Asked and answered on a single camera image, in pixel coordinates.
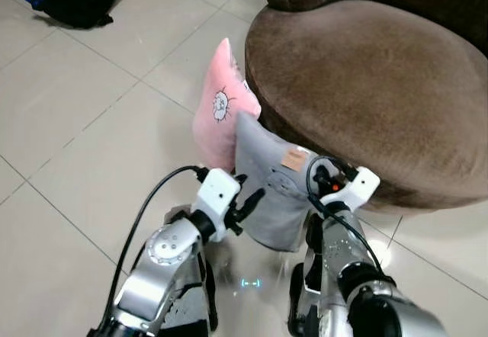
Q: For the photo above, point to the grey pillow with brown label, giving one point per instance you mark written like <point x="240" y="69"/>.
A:
<point x="271" y="200"/>

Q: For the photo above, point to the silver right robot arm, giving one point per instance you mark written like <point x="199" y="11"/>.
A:
<point x="358" y="276"/>

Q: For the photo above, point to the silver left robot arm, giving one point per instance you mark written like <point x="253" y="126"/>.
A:
<point x="164" y="264"/>

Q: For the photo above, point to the pink cat print pillow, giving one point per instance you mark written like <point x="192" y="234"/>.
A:
<point x="217" y="123"/>

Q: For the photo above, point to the brown velvet sofa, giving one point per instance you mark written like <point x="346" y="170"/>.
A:
<point x="366" y="93"/>

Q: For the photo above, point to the black left robot leg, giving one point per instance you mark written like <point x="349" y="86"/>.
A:
<point x="210" y="291"/>

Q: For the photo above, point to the black robot leg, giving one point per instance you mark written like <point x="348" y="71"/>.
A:
<point x="210" y="291"/>
<point x="296" y="303"/>

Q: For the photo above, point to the black right robot leg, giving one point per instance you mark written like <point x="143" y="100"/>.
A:
<point x="296" y="303"/>

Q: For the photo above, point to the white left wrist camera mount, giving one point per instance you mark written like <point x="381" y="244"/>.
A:
<point x="215" y="196"/>

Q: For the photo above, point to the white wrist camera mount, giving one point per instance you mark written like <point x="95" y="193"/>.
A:
<point x="354" y="188"/>
<point x="215" y="196"/>

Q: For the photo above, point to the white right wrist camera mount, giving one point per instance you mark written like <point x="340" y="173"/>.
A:
<point x="354" y="188"/>

